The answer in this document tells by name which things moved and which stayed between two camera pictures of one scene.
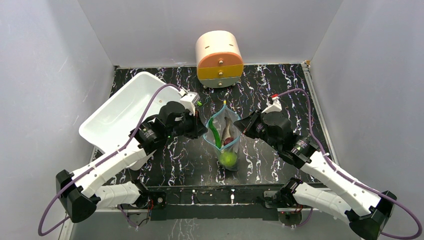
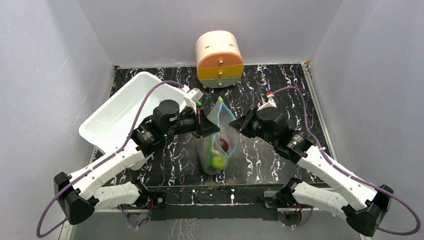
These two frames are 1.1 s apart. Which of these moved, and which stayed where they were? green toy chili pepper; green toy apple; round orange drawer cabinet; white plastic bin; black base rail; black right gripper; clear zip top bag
Moved: green toy apple; clear zip top bag; green toy chili pepper
Stayed: white plastic bin; round orange drawer cabinet; black right gripper; black base rail
